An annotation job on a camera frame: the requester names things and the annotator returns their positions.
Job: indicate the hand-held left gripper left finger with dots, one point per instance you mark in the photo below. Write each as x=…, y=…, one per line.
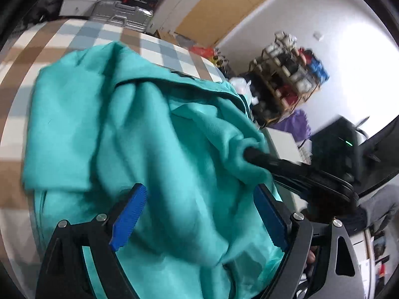
x=129, y=218

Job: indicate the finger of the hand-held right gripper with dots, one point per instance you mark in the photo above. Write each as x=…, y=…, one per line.
x=299, y=183
x=265, y=158

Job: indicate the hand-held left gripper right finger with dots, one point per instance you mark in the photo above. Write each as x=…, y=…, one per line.
x=271, y=216

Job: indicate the teal zip jacket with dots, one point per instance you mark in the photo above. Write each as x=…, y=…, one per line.
x=140, y=130

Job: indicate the person's right forearm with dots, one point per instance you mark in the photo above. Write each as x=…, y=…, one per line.
x=380, y=208

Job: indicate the person's right hand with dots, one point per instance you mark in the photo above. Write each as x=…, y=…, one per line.
x=333, y=207

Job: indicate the purple bag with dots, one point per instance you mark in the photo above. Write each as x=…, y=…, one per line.
x=294, y=126

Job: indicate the white plastic bag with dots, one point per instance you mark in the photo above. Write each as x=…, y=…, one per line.
x=243, y=88

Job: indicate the scattered shoes pile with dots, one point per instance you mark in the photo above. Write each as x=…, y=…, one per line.
x=225, y=62

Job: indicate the red plastic bag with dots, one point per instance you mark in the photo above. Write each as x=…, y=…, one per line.
x=202, y=51

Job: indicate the wooden door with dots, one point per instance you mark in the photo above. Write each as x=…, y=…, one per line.
x=230, y=3

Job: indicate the white upright suitcase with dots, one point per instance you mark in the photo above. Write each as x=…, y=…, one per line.
x=180, y=0

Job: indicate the checked blanket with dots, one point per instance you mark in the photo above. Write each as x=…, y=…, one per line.
x=62, y=37

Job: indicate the silver suitcase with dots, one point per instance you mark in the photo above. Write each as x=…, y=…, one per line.
x=121, y=15

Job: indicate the white light switch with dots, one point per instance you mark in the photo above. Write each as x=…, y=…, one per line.
x=318, y=35

